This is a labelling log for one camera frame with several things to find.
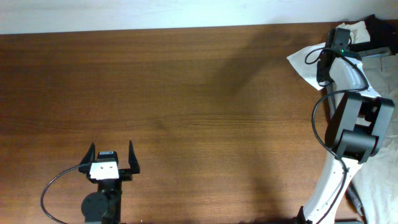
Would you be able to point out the white cloth garment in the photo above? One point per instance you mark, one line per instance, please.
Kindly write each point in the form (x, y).
(306, 65)

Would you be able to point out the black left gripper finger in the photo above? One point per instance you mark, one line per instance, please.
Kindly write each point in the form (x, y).
(89, 156)
(132, 160)

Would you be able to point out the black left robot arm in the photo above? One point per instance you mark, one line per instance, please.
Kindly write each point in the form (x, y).
(104, 205)

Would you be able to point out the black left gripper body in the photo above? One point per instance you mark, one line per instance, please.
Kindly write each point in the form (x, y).
(125, 171)

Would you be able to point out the khaki green shorts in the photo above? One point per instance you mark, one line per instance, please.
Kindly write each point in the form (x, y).
(373, 190)

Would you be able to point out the black garment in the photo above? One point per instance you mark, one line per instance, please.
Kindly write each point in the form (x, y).
(373, 33)

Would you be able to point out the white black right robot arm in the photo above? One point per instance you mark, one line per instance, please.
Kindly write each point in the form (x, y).
(354, 133)

